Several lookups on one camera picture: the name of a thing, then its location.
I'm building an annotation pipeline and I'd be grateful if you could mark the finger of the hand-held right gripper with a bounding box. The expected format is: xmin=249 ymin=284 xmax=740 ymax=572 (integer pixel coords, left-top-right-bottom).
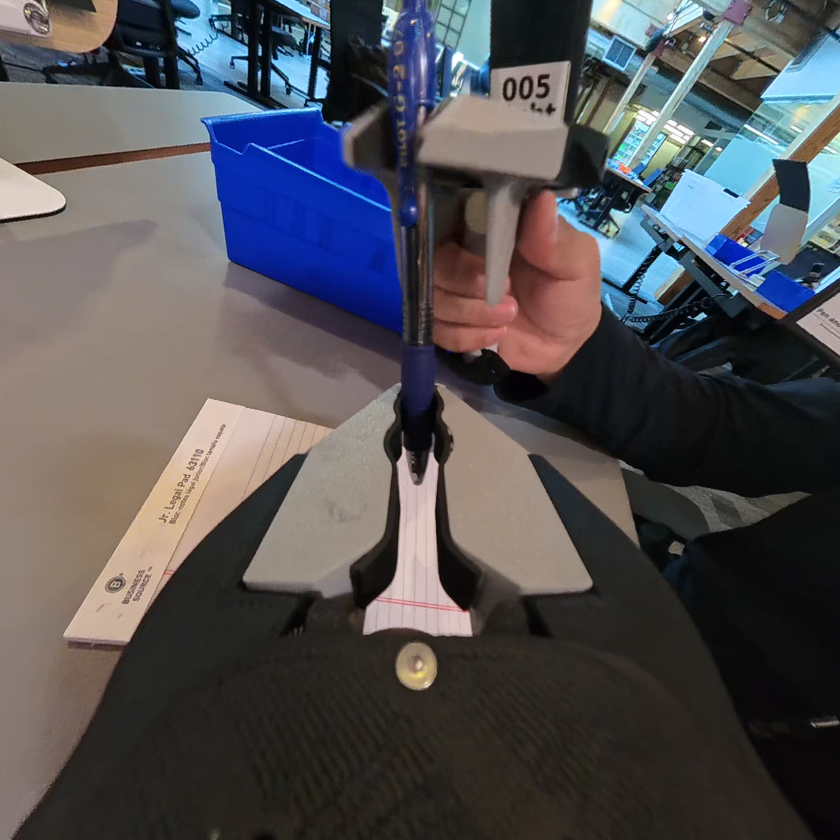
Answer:
xmin=341 ymin=100 xmax=399 ymax=198
xmin=417 ymin=97 xmax=571 ymax=186

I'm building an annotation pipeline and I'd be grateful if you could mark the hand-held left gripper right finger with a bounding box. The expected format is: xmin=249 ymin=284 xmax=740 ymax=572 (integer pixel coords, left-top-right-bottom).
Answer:
xmin=433 ymin=385 xmax=595 ymax=621

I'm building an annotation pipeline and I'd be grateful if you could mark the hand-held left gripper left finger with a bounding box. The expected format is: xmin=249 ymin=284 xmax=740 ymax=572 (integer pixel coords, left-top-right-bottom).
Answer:
xmin=243 ymin=385 xmax=404 ymax=611

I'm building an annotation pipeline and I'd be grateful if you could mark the blue plastic bin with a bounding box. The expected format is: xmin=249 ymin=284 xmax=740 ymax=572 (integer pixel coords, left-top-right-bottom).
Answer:
xmin=201 ymin=108 xmax=404 ymax=334

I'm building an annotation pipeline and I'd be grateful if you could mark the white lined legal pad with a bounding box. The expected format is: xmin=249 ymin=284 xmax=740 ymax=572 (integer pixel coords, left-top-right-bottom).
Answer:
xmin=63 ymin=398 xmax=473 ymax=647

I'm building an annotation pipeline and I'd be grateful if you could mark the blue retractable pen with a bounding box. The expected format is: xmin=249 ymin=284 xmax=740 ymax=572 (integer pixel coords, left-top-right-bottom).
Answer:
xmin=392 ymin=0 xmax=439 ymax=487

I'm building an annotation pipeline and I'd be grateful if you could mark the person's right forearm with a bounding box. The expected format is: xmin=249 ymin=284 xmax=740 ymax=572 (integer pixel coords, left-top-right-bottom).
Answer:
xmin=495 ymin=305 xmax=840 ymax=500

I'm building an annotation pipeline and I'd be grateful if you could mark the wooden-edged background desk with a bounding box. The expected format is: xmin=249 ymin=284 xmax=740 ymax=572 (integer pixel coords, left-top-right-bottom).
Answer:
xmin=640 ymin=203 xmax=840 ymax=322

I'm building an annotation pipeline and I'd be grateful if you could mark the grey desk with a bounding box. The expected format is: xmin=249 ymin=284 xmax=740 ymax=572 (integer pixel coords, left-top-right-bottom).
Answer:
xmin=0 ymin=82 xmax=263 ymax=165
xmin=0 ymin=141 xmax=641 ymax=840

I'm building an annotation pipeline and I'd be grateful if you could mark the person's right hand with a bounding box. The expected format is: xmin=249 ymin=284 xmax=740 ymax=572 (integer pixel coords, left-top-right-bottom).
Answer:
xmin=430 ymin=190 xmax=605 ymax=385

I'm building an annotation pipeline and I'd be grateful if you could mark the black chair with backpack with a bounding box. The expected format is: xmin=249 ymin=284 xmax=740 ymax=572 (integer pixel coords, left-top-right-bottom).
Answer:
xmin=328 ymin=0 xmax=388 ymax=126

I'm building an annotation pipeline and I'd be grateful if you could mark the white paper box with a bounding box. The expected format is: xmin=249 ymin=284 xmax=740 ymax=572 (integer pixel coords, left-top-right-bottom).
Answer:
xmin=659 ymin=169 xmax=750 ymax=245

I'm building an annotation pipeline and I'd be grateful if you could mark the black office chair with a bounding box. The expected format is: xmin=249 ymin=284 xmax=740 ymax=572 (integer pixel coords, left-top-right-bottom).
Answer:
xmin=108 ymin=0 xmax=204 ymax=89

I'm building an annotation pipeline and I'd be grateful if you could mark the small blue background bin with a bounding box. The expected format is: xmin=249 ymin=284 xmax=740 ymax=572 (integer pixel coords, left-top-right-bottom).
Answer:
xmin=707 ymin=233 xmax=765 ymax=263
xmin=761 ymin=269 xmax=815 ymax=312

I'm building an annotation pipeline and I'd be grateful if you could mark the person's dark clothing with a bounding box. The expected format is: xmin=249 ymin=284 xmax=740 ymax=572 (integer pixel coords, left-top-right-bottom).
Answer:
xmin=640 ymin=489 xmax=840 ymax=840

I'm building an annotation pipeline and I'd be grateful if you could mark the black and white standing card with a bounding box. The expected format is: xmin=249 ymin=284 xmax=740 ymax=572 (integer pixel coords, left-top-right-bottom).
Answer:
xmin=764 ymin=157 xmax=812 ymax=263

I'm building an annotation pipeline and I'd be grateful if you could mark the light wooden round table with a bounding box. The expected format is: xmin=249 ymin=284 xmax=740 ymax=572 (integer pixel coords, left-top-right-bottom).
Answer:
xmin=0 ymin=0 xmax=119 ymax=55

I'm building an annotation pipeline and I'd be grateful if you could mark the white rounded flat stand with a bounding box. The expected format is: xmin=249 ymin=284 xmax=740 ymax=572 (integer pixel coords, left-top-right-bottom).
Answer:
xmin=0 ymin=157 xmax=67 ymax=224

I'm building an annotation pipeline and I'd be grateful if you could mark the white sign card with tag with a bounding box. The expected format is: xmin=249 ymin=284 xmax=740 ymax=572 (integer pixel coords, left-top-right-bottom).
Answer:
xmin=797 ymin=282 xmax=840 ymax=358

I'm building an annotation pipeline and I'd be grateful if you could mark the black desk frame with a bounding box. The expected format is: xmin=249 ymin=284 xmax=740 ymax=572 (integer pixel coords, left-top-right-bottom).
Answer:
xmin=220 ymin=0 xmax=329 ymax=109

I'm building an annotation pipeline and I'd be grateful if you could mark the black coiled cable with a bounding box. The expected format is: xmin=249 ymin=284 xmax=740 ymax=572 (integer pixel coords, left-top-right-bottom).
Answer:
xmin=620 ymin=246 xmax=660 ymax=326

